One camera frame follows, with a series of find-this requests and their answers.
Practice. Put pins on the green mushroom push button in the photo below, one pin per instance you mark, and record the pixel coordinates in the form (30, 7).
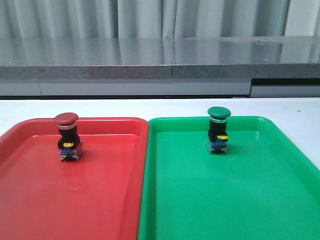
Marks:
(217, 137)

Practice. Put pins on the red mushroom push button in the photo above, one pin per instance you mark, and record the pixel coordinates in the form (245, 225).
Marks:
(70, 145)

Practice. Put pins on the red plastic tray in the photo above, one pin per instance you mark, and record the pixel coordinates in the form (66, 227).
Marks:
(97, 197)

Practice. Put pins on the green plastic tray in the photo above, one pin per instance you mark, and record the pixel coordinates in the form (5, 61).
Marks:
(263, 188)

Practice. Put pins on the grey stone counter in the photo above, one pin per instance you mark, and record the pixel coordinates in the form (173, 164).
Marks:
(114, 68)

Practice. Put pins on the grey pleated curtain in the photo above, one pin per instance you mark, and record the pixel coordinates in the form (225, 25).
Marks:
(158, 18)

